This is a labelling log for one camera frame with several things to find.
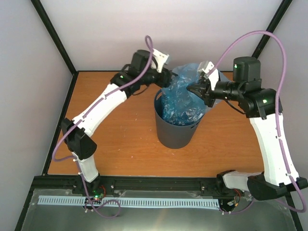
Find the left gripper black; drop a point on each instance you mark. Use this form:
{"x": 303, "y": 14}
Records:
{"x": 166, "y": 78}

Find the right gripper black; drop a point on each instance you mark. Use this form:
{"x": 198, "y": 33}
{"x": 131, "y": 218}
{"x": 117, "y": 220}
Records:
{"x": 203, "y": 87}

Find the blue plastic trash bag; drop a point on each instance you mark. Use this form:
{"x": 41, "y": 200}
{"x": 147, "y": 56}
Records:
{"x": 181, "y": 107}

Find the dark grey trash bin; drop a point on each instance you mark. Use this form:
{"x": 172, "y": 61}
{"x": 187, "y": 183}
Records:
{"x": 172, "y": 136}

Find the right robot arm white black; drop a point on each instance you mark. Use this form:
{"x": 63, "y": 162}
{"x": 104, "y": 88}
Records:
{"x": 265, "y": 115}

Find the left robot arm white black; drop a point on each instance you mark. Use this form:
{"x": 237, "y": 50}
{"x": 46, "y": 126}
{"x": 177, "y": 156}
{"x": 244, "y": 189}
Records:
{"x": 145, "y": 68}

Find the small circuit board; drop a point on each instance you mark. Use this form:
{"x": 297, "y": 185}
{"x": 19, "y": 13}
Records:
{"x": 97, "y": 194}

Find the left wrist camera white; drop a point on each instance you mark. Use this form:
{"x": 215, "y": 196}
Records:
{"x": 159, "y": 60}

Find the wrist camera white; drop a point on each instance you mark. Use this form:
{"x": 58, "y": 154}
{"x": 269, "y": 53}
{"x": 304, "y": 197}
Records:
{"x": 207, "y": 70}
{"x": 159, "y": 60}

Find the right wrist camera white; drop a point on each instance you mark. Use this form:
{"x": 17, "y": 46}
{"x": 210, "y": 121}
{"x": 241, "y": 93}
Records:
{"x": 207, "y": 70}

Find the metal base plate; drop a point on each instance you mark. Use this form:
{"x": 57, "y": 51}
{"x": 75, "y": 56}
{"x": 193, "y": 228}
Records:
{"x": 247, "y": 216}

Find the black aluminium rail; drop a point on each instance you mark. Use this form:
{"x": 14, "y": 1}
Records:
{"x": 111, "y": 184}

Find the black frame post left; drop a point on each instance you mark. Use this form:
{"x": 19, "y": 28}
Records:
{"x": 53, "y": 34}

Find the light blue slotted cable duct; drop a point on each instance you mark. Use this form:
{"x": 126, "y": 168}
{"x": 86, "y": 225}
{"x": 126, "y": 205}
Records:
{"x": 130, "y": 202}

